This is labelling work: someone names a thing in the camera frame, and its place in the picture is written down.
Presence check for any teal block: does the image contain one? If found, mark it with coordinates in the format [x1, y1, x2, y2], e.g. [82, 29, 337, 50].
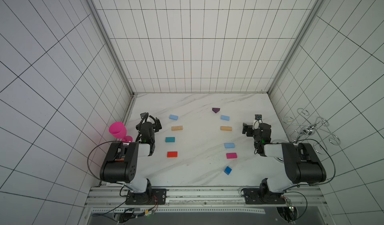
[165, 137, 176, 143]

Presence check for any aluminium mounting rail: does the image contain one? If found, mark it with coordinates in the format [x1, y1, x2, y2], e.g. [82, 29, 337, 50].
[86, 186, 326, 208]

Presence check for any light blue block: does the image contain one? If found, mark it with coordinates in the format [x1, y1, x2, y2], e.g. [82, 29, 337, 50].
[221, 115, 230, 121]
[169, 115, 179, 121]
[224, 143, 236, 149]

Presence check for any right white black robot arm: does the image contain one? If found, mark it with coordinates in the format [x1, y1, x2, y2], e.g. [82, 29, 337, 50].
[242, 120, 327, 204]

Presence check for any natural wood block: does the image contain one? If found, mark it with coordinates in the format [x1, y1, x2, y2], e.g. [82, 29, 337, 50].
[171, 126, 183, 131]
[221, 126, 233, 131]

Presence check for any magenta plastic goblet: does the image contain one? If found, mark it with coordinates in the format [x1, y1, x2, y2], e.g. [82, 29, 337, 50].
[109, 122, 133, 143]

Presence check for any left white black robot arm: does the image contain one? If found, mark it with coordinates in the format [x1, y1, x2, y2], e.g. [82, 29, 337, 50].
[100, 113, 162, 204]

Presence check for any dark blue cube block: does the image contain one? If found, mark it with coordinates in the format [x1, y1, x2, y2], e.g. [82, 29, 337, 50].
[224, 166, 232, 175]

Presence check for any magenta block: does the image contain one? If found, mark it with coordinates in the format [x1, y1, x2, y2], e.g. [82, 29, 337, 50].
[226, 153, 238, 159]

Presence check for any chrome wire cup rack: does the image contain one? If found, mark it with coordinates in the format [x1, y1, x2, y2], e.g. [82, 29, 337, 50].
[282, 108, 341, 146]

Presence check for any red block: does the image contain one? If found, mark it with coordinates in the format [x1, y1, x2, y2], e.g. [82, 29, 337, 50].
[167, 151, 178, 158]

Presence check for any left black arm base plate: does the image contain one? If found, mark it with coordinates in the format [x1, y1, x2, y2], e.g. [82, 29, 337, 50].
[125, 189, 167, 206]

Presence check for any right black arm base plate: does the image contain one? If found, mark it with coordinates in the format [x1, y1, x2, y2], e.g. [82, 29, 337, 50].
[240, 188, 286, 205]

